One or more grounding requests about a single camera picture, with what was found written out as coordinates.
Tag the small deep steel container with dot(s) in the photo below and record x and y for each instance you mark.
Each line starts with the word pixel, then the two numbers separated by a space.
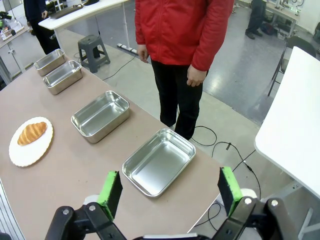
pixel 48 62
pixel 61 78

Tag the red jacket person's right hand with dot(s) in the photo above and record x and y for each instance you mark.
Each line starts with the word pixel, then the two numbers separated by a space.
pixel 143 53

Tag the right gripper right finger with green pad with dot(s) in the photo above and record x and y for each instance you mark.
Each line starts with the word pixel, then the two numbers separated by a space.
pixel 230 190

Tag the white power strip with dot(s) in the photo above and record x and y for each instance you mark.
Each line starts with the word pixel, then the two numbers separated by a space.
pixel 126 48

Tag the white scalloped paper plate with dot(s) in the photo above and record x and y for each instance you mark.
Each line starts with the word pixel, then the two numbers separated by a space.
pixel 27 153

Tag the long white background table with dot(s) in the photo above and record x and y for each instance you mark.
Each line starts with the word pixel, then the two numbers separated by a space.
pixel 75 17

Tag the shallow wide steel tray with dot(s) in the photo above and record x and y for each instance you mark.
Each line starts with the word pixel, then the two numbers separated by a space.
pixel 157 167

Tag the person in red jacket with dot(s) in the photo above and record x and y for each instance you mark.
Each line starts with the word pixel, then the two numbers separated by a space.
pixel 180 30

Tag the golden croissant bread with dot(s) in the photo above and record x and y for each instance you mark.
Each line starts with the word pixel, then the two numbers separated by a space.
pixel 31 133

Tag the black folding chair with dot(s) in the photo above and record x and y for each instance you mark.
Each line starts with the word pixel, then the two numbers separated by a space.
pixel 300 42

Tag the red jacket person's left hand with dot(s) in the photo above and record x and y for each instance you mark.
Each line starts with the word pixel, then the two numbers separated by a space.
pixel 196 76

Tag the red jacket person's left forearm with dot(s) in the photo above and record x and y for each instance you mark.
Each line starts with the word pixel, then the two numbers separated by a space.
pixel 207 55

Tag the aluminium frame profile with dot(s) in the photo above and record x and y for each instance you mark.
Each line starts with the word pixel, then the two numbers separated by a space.
pixel 10 215

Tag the grey plastic stool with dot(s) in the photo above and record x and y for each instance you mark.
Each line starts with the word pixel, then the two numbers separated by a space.
pixel 92 47

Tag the large white side table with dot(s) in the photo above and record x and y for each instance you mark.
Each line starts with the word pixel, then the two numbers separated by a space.
pixel 295 125

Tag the cluttered workbench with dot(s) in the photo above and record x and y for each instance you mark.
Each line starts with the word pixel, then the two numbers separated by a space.
pixel 285 15

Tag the white storage cabinet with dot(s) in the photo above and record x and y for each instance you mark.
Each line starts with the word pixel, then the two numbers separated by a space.
pixel 12 57

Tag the bystander in navy top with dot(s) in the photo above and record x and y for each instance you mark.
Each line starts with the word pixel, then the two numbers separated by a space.
pixel 42 27

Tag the dark backpack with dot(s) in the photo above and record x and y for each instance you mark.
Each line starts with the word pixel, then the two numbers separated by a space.
pixel 268 28

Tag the red jacket person's right forearm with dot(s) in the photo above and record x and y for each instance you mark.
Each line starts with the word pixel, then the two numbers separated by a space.
pixel 140 35

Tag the medium steel container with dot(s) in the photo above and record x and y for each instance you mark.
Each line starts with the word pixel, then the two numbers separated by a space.
pixel 100 120

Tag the bystander in grey trousers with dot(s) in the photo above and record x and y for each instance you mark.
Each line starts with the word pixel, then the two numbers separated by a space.
pixel 255 17

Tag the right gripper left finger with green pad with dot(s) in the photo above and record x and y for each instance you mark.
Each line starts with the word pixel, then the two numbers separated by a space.
pixel 110 192

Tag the black keyboard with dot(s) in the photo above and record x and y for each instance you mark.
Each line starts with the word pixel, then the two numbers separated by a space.
pixel 66 12

